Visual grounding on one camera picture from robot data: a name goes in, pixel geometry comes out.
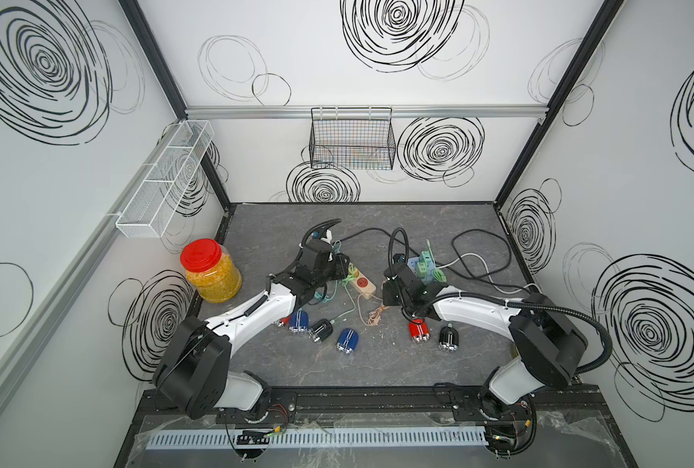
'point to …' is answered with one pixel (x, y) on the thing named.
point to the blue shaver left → (299, 321)
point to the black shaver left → (321, 331)
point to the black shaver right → (448, 339)
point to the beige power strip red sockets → (363, 285)
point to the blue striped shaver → (348, 340)
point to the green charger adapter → (422, 266)
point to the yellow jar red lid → (210, 267)
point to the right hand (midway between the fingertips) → (387, 291)
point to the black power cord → (404, 245)
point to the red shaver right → (419, 331)
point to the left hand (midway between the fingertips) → (346, 259)
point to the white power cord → (487, 273)
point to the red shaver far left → (282, 322)
